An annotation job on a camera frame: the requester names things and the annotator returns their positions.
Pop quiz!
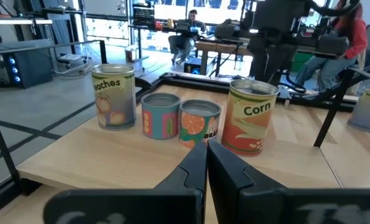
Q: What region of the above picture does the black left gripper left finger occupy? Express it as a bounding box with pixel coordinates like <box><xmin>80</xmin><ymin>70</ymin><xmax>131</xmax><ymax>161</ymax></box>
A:
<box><xmin>155</xmin><ymin>141</ymin><xmax>207</xmax><ymax>191</ymax></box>

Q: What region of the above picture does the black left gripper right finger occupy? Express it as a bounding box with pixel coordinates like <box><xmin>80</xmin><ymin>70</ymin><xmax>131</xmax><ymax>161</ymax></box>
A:
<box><xmin>207</xmin><ymin>139</ymin><xmax>287</xmax><ymax>224</ymax></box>

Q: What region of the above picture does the short oranges can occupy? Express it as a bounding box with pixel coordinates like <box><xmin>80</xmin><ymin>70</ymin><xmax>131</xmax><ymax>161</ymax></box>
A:
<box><xmin>178</xmin><ymin>99</ymin><xmax>222</xmax><ymax>149</ymax></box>

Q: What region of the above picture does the tall peaches can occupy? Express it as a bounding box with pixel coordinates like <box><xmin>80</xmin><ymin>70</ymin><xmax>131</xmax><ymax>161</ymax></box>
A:
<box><xmin>90</xmin><ymin>63</ymin><xmax>138</xmax><ymax>131</ymax></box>
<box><xmin>346</xmin><ymin>86</ymin><xmax>370</xmax><ymax>134</ymax></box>

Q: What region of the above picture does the tall corn can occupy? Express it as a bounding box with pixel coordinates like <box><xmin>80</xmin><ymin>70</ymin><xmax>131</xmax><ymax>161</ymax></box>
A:
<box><xmin>221</xmin><ymin>79</ymin><xmax>280</xmax><ymax>157</ymax></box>

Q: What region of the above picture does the short teal can pink label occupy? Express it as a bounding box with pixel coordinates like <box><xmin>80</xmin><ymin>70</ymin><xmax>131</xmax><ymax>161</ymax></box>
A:
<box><xmin>140</xmin><ymin>92</ymin><xmax>182</xmax><ymax>141</ymax></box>

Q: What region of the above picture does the black floor box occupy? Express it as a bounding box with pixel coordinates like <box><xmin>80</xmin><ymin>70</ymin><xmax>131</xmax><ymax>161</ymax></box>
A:
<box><xmin>183</xmin><ymin>57</ymin><xmax>204</xmax><ymax>76</ymax></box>

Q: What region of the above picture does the background wooden table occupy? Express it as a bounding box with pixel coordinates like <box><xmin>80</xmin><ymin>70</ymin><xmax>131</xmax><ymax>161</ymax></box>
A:
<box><xmin>194</xmin><ymin>39</ymin><xmax>344</xmax><ymax>77</ymax></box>

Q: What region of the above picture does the person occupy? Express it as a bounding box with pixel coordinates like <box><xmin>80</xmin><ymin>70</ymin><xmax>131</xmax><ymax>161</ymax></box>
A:
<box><xmin>293</xmin><ymin>0</ymin><xmax>369</xmax><ymax>94</ymax></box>
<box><xmin>168</xmin><ymin>9</ymin><xmax>207</xmax><ymax>65</ymax></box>

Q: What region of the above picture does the small bin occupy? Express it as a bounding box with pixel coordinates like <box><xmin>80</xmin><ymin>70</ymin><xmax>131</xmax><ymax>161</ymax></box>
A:
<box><xmin>124</xmin><ymin>45</ymin><xmax>140</xmax><ymax>63</ymax></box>

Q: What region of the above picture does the green bin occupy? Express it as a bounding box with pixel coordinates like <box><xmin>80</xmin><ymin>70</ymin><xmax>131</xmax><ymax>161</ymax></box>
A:
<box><xmin>291</xmin><ymin>52</ymin><xmax>314</xmax><ymax>74</ymax></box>

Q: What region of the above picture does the black desk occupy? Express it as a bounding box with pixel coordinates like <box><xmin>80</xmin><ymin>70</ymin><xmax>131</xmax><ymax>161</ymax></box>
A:
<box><xmin>127</xmin><ymin>24</ymin><xmax>173</xmax><ymax>63</ymax></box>

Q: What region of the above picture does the black bench equipment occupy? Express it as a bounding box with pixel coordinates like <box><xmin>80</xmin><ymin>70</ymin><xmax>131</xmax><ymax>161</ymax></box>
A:
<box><xmin>315</xmin><ymin>33</ymin><xmax>350</xmax><ymax>57</ymax></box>
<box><xmin>214</xmin><ymin>18</ymin><xmax>255</xmax><ymax>40</ymax></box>

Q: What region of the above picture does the laptop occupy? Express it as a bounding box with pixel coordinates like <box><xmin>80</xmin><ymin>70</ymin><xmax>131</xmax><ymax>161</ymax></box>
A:
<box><xmin>174</xmin><ymin>19</ymin><xmax>192</xmax><ymax>32</ymax></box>

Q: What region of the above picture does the black monitor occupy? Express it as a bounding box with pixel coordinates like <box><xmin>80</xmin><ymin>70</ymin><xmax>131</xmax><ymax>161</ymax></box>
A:
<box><xmin>131</xmin><ymin>3</ymin><xmax>156</xmax><ymax>27</ymax></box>

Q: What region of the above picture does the white wheeled floor device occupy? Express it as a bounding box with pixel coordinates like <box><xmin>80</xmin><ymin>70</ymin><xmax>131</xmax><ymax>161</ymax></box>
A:
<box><xmin>56</xmin><ymin>52</ymin><xmax>90</xmax><ymax>70</ymax></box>

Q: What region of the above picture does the black computer tower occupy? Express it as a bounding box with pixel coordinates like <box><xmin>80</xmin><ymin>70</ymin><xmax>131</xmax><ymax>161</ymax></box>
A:
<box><xmin>2</xmin><ymin>49</ymin><xmax>54</xmax><ymax>90</ymax></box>

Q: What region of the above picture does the white workbench top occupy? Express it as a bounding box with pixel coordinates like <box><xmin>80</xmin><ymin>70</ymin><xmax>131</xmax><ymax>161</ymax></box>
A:
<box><xmin>0</xmin><ymin>17</ymin><xmax>54</xmax><ymax>27</ymax></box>

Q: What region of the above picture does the wooden shelf black metal frame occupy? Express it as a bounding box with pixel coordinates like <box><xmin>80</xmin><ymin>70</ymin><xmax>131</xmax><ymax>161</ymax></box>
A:
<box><xmin>0</xmin><ymin>39</ymin><xmax>370</xmax><ymax>195</ymax></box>

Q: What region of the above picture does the black cable loop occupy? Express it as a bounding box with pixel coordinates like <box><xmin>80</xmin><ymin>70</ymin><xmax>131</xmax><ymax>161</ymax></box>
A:
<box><xmin>134</xmin><ymin>77</ymin><xmax>156</xmax><ymax>105</ymax></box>

